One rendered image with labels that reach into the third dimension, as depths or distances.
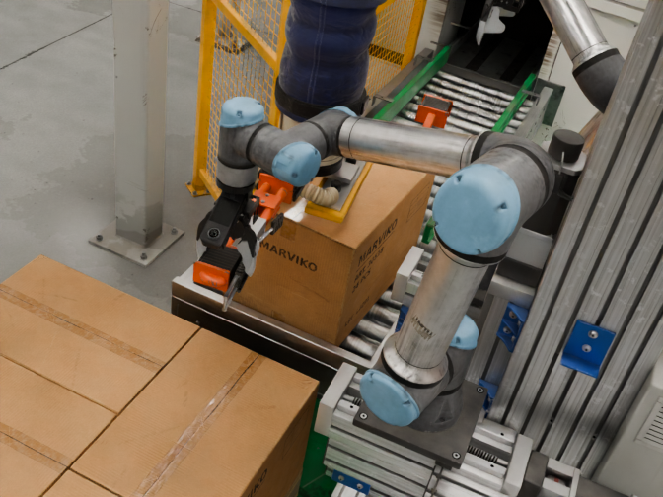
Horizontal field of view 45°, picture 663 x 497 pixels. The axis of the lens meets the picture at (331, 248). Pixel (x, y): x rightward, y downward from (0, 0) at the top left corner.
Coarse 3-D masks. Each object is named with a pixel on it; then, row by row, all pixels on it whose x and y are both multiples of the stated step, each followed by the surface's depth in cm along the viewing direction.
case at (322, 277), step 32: (384, 192) 240; (416, 192) 250; (288, 224) 223; (320, 224) 222; (352, 224) 224; (384, 224) 232; (416, 224) 268; (288, 256) 229; (320, 256) 223; (352, 256) 217; (384, 256) 247; (256, 288) 242; (288, 288) 235; (320, 288) 229; (352, 288) 229; (384, 288) 263; (288, 320) 242; (320, 320) 235; (352, 320) 244
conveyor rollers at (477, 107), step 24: (456, 96) 396; (480, 96) 400; (504, 96) 404; (408, 120) 365; (456, 120) 373; (480, 120) 377; (432, 192) 322; (432, 240) 294; (384, 312) 258; (384, 336) 250
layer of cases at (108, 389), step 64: (0, 320) 231; (64, 320) 235; (128, 320) 239; (0, 384) 213; (64, 384) 216; (128, 384) 219; (192, 384) 223; (256, 384) 226; (0, 448) 197; (64, 448) 200; (128, 448) 203; (192, 448) 206; (256, 448) 209
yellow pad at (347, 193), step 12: (360, 168) 217; (324, 180) 210; (336, 180) 206; (360, 180) 213; (348, 192) 207; (312, 204) 201; (336, 204) 202; (348, 204) 204; (324, 216) 200; (336, 216) 199
